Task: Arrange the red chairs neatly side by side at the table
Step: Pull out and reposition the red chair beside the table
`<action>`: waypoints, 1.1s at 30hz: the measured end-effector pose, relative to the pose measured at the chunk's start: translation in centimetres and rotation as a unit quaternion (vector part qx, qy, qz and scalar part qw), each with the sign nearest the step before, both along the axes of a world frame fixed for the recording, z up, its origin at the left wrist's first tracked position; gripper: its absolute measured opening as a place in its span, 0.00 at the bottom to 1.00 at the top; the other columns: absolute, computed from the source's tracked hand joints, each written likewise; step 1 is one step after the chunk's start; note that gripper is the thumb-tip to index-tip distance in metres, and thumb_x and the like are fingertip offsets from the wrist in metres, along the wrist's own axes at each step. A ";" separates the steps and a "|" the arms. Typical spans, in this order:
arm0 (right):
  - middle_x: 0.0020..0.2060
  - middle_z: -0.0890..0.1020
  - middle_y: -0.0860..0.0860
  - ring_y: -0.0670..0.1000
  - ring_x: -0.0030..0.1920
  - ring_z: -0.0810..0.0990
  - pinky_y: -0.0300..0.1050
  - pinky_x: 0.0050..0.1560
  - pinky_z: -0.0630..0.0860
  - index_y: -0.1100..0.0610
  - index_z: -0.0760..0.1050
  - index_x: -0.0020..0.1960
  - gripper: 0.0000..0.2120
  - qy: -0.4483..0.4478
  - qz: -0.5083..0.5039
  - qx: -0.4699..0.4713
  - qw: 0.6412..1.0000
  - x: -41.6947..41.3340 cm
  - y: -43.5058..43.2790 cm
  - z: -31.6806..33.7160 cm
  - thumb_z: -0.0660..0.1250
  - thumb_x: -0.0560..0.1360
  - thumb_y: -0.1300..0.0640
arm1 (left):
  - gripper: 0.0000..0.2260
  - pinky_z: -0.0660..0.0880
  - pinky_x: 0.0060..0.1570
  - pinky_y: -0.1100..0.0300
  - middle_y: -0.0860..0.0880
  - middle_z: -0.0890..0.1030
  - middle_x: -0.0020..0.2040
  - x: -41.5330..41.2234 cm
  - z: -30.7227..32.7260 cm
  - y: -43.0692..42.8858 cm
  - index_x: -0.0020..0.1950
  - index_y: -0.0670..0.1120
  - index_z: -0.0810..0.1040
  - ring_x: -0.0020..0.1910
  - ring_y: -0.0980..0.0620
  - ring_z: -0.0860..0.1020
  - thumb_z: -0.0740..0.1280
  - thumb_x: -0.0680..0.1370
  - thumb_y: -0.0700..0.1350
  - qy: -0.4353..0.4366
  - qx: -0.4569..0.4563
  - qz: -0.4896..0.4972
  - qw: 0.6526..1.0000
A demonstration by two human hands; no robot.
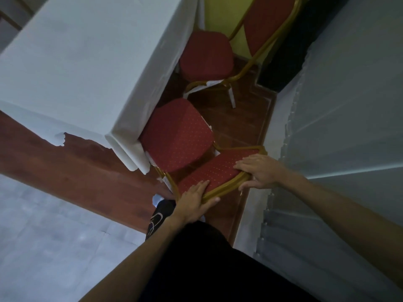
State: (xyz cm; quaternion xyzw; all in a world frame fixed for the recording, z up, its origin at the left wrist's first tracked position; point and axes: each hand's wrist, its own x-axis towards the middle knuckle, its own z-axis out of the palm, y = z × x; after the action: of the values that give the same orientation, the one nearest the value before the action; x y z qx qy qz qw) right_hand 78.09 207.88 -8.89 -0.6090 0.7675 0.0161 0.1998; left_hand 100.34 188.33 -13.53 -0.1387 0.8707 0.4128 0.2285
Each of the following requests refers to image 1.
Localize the black trousers with white logo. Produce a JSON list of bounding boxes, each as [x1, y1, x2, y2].
[[144, 199, 178, 242]]

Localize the person's right hand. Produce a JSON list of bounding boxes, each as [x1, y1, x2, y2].
[[233, 153, 289, 192]]

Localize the table with white tablecloth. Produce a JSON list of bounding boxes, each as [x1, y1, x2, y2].
[[0, 0, 205, 175]]

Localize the person's left forearm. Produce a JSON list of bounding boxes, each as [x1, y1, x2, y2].
[[79, 213, 189, 302]]

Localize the person's left hand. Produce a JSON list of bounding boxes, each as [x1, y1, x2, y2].
[[171, 180, 221, 225]]

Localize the red gold-framed chair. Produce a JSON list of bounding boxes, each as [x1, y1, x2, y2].
[[139, 97, 268, 204], [178, 0, 305, 109]]

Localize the person's right forearm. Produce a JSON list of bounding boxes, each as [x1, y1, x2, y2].
[[278, 169, 403, 290]]

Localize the black shirt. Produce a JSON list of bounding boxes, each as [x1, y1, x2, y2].
[[138, 220, 320, 302]]

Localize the white skirted table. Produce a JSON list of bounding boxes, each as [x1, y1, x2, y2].
[[233, 0, 403, 302]]

